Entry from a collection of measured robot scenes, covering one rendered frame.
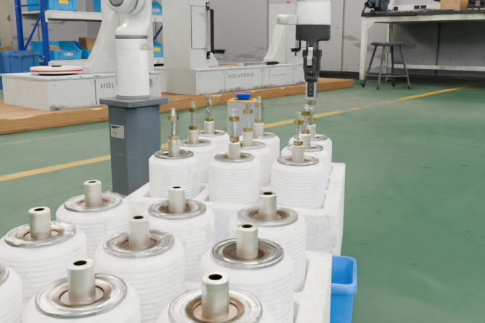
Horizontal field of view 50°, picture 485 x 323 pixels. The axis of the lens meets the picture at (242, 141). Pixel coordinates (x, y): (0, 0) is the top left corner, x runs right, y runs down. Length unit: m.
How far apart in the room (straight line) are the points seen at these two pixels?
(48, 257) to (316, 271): 0.32
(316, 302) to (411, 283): 0.51
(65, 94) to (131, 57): 1.65
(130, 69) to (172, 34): 2.44
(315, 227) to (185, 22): 3.06
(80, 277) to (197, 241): 0.22
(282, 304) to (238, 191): 0.43
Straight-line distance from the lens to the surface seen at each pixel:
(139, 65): 1.51
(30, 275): 0.60
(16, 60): 5.56
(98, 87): 3.24
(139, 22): 1.54
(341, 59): 6.79
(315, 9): 1.12
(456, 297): 1.08
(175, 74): 3.93
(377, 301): 1.02
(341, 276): 0.89
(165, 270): 0.55
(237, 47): 7.80
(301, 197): 0.91
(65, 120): 3.05
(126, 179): 1.54
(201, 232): 0.65
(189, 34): 3.81
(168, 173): 0.96
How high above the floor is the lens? 0.46
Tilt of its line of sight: 11 degrees down
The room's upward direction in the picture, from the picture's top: straight up
